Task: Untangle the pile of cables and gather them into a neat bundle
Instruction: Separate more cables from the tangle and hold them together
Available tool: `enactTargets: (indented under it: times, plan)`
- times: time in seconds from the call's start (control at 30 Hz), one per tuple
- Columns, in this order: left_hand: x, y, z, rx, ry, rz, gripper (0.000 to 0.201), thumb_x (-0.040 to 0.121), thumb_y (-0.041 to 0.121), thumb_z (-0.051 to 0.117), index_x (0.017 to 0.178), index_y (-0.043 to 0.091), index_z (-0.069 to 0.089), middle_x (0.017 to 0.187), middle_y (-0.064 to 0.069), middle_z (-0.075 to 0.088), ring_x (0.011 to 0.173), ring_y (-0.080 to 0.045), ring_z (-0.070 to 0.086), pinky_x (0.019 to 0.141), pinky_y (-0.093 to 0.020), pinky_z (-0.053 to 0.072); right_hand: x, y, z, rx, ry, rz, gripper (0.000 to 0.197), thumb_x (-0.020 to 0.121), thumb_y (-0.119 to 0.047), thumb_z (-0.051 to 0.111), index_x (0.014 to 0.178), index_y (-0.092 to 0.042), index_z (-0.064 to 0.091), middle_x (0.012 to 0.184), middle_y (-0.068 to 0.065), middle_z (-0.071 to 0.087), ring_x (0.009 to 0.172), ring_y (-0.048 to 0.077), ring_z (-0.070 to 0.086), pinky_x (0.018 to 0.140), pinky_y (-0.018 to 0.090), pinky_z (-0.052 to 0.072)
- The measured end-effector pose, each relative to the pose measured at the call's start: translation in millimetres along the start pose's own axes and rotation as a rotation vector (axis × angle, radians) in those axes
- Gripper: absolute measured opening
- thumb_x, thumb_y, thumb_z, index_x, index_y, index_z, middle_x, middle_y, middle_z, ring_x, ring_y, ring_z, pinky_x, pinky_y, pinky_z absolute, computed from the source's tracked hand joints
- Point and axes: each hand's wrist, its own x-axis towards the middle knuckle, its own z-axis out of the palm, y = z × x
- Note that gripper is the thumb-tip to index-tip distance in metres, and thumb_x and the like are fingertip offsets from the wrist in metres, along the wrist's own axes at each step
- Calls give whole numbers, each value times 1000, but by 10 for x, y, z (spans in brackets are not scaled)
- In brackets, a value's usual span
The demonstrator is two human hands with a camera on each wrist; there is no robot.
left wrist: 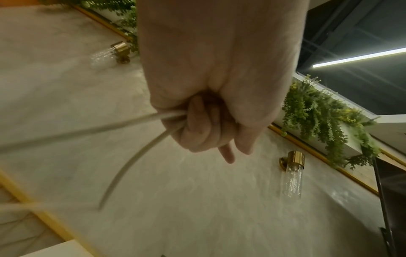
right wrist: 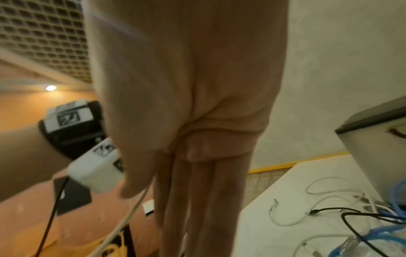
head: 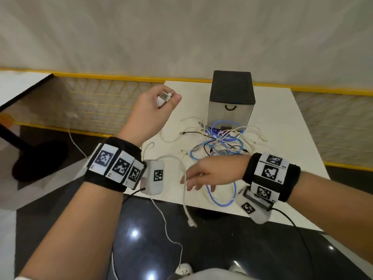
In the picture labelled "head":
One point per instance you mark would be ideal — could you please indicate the person's right hand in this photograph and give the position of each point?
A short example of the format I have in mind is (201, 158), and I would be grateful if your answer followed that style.
(218, 170)

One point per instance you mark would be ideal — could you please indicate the person's left hand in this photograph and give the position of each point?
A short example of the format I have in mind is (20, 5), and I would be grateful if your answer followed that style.
(145, 116)

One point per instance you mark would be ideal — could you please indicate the black-topped grey drawer box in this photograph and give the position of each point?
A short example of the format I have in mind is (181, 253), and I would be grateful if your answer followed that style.
(231, 87)

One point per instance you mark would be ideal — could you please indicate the person's right forearm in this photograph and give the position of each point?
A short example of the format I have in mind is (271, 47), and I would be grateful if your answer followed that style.
(335, 207)

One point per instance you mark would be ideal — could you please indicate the dark blue printed packet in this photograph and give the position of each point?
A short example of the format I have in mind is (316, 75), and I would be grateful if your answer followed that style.
(220, 131)

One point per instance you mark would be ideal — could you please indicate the yellow mesh fence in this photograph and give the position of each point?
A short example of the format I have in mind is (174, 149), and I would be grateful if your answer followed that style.
(96, 104)

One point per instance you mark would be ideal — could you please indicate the black wristband with markers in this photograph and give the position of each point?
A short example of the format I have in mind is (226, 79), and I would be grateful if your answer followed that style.
(96, 179)
(292, 183)

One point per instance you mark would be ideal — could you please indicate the white shoe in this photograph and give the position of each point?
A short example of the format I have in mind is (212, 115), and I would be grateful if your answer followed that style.
(184, 269)
(237, 268)

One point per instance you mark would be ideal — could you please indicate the white side table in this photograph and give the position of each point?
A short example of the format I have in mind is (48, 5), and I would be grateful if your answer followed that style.
(17, 87)

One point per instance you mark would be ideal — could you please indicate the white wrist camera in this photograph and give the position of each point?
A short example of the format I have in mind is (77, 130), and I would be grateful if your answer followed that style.
(259, 215)
(151, 186)

